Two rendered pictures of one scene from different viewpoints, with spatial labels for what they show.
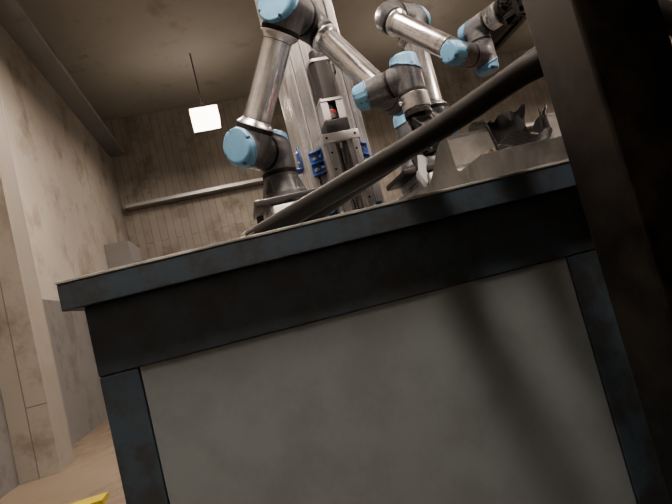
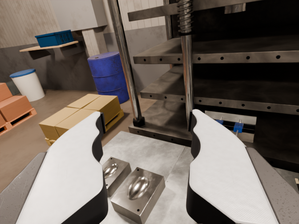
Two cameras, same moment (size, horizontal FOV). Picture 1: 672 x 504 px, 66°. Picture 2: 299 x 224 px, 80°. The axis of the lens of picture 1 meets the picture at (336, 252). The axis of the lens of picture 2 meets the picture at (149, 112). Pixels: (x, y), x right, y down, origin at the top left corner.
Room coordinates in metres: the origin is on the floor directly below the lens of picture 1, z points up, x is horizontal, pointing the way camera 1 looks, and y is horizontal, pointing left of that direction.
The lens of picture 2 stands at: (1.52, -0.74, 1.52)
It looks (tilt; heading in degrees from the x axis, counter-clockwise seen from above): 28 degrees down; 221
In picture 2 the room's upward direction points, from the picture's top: 10 degrees counter-clockwise
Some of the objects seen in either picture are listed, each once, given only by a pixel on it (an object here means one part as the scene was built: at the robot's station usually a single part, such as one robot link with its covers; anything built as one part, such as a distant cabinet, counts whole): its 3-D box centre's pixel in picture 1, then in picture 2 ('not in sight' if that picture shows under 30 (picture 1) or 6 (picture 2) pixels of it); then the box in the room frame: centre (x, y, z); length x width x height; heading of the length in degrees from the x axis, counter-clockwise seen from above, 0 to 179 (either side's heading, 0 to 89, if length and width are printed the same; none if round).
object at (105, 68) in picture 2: not in sight; (110, 78); (-0.78, -3.65, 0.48); 0.66 x 0.64 x 0.96; 101
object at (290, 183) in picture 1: (282, 187); not in sight; (1.71, 0.12, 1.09); 0.15 x 0.15 x 0.10
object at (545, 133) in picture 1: (491, 150); not in sight; (1.10, -0.38, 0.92); 0.35 x 0.16 x 0.09; 6
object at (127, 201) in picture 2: not in sight; (139, 193); (1.19, -1.17, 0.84); 0.20 x 0.15 x 0.07; 6
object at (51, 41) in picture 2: not in sight; (55, 38); (-0.49, -4.66, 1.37); 0.58 x 0.43 x 0.23; 101
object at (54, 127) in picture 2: not in sight; (85, 118); (0.26, -3.22, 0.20); 1.13 x 0.82 x 0.39; 15
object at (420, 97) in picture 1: (414, 104); not in sight; (1.33, -0.29, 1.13); 0.08 x 0.08 x 0.05
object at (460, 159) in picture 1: (495, 171); not in sight; (1.09, -0.37, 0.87); 0.50 x 0.26 x 0.14; 6
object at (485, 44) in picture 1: (481, 56); not in sight; (1.66, -0.62, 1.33); 0.11 x 0.08 x 0.11; 127
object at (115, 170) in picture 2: not in sight; (111, 174); (1.17, -1.37, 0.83); 0.17 x 0.13 x 0.06; 6
